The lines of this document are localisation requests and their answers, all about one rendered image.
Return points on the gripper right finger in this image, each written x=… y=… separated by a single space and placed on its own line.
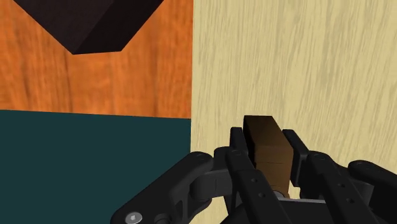
x=335 y=186

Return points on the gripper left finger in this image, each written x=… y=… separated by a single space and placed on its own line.
x=245 y=183

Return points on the brown rectangular block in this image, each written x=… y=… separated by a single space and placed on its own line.
x=269 y=149

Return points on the pale wooden table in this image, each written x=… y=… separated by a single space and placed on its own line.
x=294 y=62

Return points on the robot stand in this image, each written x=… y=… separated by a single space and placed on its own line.
x=77 y=21

